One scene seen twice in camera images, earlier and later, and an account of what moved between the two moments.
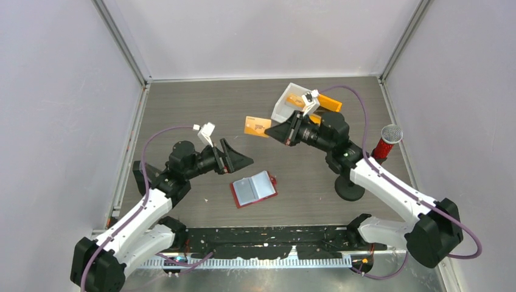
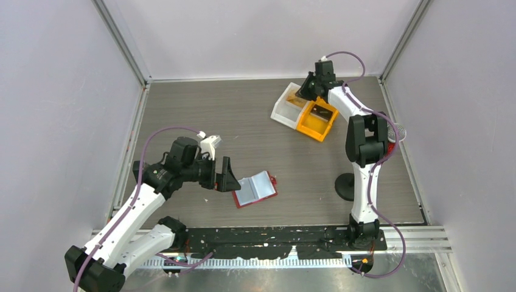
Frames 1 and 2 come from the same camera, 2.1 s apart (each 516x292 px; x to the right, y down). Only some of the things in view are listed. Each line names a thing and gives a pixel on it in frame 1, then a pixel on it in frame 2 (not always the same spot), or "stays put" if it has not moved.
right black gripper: [286, 132] to [303, 91]
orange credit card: [257, 126] to [292, 98]
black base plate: [308, 241] stays put
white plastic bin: [291, 101] stays put
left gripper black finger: [229, 160] to [226, 180]
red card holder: [249, 190] stays put
